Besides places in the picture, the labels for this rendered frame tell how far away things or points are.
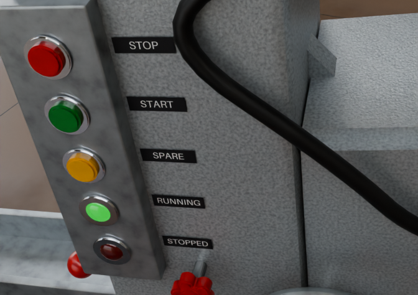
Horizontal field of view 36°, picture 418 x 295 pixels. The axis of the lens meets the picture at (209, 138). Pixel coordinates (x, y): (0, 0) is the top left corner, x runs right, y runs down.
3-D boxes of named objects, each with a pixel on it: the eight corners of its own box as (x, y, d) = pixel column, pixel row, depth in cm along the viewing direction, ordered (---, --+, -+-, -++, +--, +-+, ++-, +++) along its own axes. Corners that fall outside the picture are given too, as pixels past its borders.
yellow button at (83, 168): (104, 175, 52) (96, 151, 51) (99, 184, 51) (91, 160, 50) (74, 173, 53) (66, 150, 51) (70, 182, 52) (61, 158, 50)
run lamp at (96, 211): (117, 215, 56) (111, 195, 54) (112, 226, 54) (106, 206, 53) (92, 213, 56) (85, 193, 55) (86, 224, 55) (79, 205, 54)
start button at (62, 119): (88, 126, 49) (79, 98, 47) (83, 134, 48) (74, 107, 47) (58, 125, 50) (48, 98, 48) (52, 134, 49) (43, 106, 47)
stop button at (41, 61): (71, 70, 46) (61, 38, 44) (65, 78, 45) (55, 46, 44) (38, 70, 47) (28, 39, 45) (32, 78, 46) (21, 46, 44)
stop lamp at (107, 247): (129, 254, 59) (124, 236, 57) (125, 266, 58) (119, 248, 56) (106, 252, 59) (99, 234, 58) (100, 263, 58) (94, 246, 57)
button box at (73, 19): (169, 259, 61) (100, -14, 44) (162, 282, 59) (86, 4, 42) (93, 253, 63) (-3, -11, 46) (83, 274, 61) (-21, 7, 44)
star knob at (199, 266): (222, 276, 60) (218, 248, 58) (213, 313, 57) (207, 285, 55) (185, 272, 61) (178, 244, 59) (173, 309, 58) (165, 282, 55)
